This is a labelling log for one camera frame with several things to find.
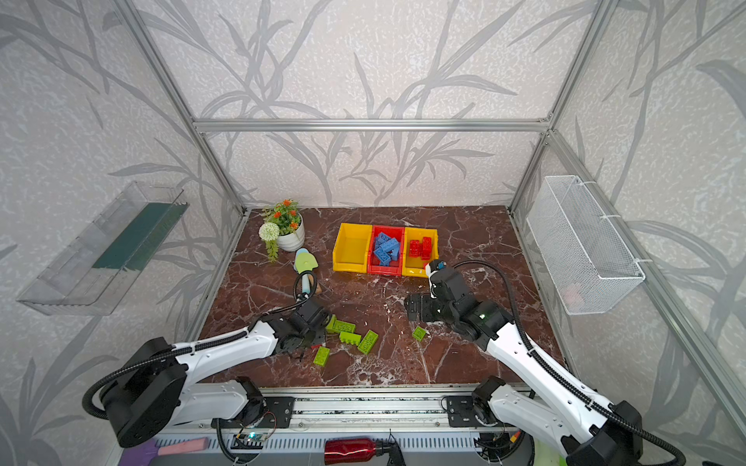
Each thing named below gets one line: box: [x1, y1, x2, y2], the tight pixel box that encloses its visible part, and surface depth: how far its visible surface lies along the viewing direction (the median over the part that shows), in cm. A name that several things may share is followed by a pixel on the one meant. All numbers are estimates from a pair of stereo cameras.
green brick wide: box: [332, 319, 357, 334], surface depth 88 cm
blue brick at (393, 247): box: [379, 237, 401, 262], surface depth 105 cm
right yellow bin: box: [402, 227, 440, 279], surface depth 104 cm
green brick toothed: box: [339, 331, 363, 346], surface depth 86 cm
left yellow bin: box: [332, 222, 373, 274], surface depth 106 cm
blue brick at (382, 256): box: [373, 247, 392, 267], surface depth 102 cm
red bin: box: [367, 225, 406, 277], surface depth 101 cm
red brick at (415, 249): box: [408, 239, 423, 259], surface depth 107 cm
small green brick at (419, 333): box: [411, 326, 427, 342], surface depth 88 cm
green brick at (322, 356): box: [312, 345, 331, 367], surface depth 83 cm
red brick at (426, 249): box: [421, 236, 433, 261], surface depth 104 cm
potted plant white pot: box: [258, 198, 306, 263], surface depth 100 cm
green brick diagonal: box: [357, 329, 379, 355], surface depth 86 cm
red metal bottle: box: [324, 437, 376, 466], surface depth 67 cm
